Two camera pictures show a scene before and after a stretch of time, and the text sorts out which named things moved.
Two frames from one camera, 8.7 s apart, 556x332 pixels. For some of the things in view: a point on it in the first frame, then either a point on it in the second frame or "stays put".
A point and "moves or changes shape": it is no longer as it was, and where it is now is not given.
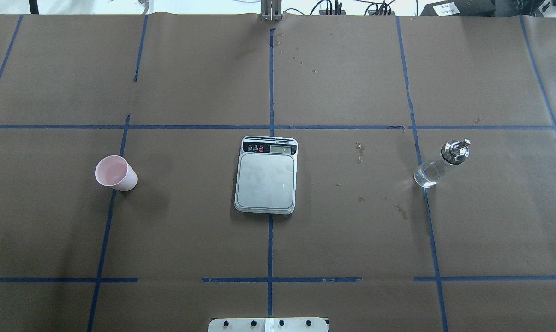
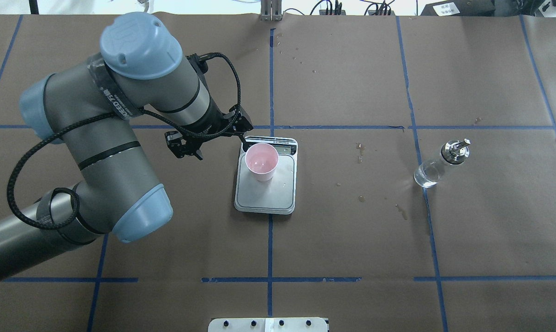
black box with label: [460, 8] stays put
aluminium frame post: [271, 10] stays put
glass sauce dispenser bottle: [453, 152] stays put
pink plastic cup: [114, 171] moves or changes shape
